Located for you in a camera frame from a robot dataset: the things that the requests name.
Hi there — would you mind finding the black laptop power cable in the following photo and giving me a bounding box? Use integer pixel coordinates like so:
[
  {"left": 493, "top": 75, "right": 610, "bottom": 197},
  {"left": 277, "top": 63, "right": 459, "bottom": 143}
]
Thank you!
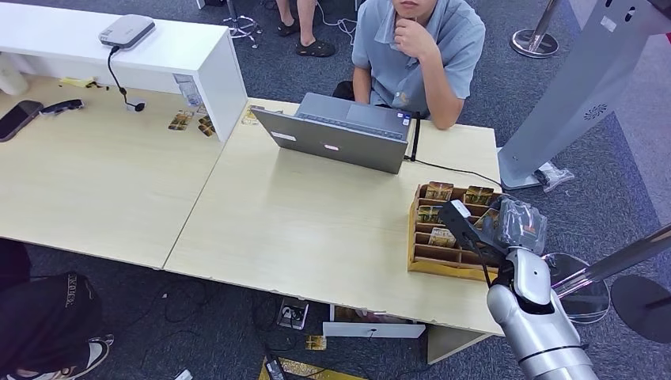
[{"left": 404, "top": 112, "right": 503, "bottom": 188}]

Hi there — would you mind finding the black power adapter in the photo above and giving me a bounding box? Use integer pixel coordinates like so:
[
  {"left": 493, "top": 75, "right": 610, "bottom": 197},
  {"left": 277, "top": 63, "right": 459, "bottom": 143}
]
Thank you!
[{"left": 263, "top": 353, "right": 287, "bottom": 380}]

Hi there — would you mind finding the black flat object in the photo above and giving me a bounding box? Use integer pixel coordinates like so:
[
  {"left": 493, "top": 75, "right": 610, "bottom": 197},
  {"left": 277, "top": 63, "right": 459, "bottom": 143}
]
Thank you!
[{"left": 40, "top": 98, "right": 85, "bottom": 117}]

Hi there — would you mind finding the wooden card organizer box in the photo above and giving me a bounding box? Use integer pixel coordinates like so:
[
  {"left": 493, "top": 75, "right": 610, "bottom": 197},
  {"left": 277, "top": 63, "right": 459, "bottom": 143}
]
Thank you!
[{"left": 407, "top": 181, "right": 507, "bottom": 283}]

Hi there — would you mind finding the white desk foot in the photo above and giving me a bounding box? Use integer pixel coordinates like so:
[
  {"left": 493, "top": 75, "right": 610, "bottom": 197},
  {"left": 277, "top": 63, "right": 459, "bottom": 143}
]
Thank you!
[{"left": 321, "top": 303, "right": 427, "bottom": 340}]

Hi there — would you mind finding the paper label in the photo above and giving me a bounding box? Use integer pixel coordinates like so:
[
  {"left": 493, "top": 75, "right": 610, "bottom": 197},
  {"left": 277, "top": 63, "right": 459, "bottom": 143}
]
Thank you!
[{"left": 172, "top": 73, "right": 205, "bottom": 109}]

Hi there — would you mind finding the white floor cable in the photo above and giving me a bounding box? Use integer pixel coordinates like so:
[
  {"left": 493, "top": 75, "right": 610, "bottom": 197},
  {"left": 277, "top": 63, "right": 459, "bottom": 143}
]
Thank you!
[{"left": 313, "top": 0, "right": 361, "bottom": 46}]

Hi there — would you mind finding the grey laptop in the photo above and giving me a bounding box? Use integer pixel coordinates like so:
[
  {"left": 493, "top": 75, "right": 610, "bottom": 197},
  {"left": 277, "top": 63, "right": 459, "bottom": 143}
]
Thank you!
[{"left": 250, "top": 92, "right": 414, "bottom": 176}]

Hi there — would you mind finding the black device cable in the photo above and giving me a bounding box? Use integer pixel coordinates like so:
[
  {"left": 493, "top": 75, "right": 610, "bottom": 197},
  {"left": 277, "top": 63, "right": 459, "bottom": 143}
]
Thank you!
[{"left": 107, "top": 45, "right": 146, "bottom": 113}]

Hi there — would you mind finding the person's left hand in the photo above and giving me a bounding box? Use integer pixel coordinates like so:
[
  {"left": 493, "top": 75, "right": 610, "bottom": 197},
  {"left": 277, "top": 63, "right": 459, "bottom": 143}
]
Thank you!
[{"left": 392, "top": 17, "right": 439, "bottom": 61}]

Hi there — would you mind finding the standing person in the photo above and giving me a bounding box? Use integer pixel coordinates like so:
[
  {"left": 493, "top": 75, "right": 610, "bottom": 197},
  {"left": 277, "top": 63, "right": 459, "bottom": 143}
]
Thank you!
[{"left": 275, "top": 0, "right": 337, "bottom": 58}]

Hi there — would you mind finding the chrome stanchion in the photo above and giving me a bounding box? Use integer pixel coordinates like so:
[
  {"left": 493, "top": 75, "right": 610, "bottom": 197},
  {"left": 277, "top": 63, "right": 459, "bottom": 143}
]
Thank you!
[
  {"left": 510, "top": 0, "right": 561, "bottom": 59},
  {"left": 542, "top": 224, "right": 671, "bottom": 325}
]

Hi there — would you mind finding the gold sheet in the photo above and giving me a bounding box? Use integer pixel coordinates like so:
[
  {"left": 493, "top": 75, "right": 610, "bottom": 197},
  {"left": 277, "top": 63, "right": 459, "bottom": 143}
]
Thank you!
[{"left": 257, "top": 357, "right": 369, "bottom": 380}]

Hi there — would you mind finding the black round stanchion base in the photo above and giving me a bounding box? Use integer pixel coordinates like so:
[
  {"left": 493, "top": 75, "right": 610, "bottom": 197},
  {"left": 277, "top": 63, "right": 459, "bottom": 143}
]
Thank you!
[{"left": 610, "top": 275, "right": 671, "bottom": 345}]

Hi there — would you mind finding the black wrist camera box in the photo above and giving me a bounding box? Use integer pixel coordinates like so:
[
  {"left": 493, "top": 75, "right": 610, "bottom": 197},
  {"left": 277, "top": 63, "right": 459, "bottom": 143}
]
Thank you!
[{"left": 439, "top": 199, "right": 507, "bottom": 267}]

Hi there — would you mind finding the beige desk leg panel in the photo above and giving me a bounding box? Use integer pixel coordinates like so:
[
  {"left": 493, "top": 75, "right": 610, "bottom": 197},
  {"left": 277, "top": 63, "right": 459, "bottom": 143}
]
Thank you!
[{"left": 426, "top": 324, "right": 481, "bottom": 366}]

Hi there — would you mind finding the white black sneaker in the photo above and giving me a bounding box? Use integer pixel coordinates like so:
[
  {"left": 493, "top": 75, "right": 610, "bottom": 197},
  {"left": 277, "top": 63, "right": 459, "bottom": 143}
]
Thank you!
[{"left": 9, "top": 334, "right": 116, "bottom": 380}]

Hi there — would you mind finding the crouching person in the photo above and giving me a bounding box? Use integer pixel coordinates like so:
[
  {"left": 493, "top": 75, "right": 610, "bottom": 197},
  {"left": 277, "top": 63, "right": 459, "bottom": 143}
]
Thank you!
[{"left": 0, "top": 237, "right": 116, "bottom": 380}]

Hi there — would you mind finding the seated person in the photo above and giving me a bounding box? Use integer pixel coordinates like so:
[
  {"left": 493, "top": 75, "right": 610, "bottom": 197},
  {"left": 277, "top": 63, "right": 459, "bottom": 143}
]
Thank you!
[{"left": 332, "top": 0, "right": 487, "bottom": 132}]

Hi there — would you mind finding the black floor cable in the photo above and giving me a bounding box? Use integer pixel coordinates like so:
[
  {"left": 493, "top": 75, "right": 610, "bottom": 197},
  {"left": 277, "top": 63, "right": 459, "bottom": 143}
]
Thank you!
[{"left": 125, "top": 280, "right": 224, "bottom": 332}]

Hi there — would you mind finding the white counter shelf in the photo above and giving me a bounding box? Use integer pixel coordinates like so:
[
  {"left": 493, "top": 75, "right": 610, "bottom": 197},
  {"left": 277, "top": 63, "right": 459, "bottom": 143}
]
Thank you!
[{"left": 0, "top": 1, "right": 249, "bottom": 143}]

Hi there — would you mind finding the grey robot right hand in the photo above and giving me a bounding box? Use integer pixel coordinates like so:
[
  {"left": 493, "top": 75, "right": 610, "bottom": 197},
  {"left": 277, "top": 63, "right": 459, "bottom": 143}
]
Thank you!
[{"left": 484, "top": 195, "right": 549, "bottom": 257}]

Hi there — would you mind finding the grey desktop device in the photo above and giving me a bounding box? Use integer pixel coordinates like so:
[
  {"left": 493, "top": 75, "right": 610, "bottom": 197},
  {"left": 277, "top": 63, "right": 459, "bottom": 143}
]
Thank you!
[{"left": 98, "top": 13, "right": 157, "bottom": 51}]

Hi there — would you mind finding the grey kiosk stand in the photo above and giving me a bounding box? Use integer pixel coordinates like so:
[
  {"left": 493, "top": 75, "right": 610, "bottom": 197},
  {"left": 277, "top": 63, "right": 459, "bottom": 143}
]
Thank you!
[{"left": 497, "top": 0, "right": 671, "bottom": 192}]

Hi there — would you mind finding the chrome chair base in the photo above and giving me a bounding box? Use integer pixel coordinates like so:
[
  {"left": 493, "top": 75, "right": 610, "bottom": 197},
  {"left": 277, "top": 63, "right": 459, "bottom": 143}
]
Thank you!
[{"left": 222, "top": 0, "right": 263, "bottom": 50}]

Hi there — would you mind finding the clear plastic bag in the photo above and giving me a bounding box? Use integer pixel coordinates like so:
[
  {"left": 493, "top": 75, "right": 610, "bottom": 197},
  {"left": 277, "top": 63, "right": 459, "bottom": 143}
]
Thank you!
[{"left": 533, "top": 161, "right": 577, "bottom": 194}]

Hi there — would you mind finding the white rounded object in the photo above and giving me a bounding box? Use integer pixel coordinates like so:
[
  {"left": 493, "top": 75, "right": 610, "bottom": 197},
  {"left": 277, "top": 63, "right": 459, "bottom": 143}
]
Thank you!
[{"left": 0, "top": 51, "right": 30, "bottom": 97}]

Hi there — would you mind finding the yellow paper scrap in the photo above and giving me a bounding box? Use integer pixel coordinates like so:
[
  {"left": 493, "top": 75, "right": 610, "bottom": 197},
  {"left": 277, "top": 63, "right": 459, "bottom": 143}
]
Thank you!
[{"left": 58, "top": 77, "right": 111, "bottom": 91}]

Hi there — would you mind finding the black smartphone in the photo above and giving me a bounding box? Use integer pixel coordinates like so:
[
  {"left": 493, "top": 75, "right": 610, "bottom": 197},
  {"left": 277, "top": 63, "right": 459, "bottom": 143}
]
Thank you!
[{"left": 0, "top": 99, "right": 45, "bottom": 143}]

